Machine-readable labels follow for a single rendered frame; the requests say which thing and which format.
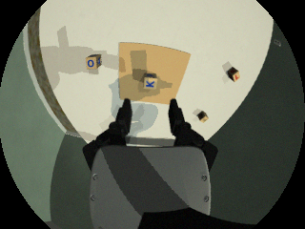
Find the tan flat mat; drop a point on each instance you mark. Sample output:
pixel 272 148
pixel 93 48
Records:
pixel 136 59

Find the wooden letter block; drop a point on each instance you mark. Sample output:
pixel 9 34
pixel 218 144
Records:
pixel 93 61
pixel 150 80
pixel 233 74
pixel 202 117

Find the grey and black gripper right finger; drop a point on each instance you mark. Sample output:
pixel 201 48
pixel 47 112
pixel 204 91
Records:
pixel 187 136

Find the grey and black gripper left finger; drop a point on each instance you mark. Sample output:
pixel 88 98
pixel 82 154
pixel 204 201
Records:
pixel 115 134

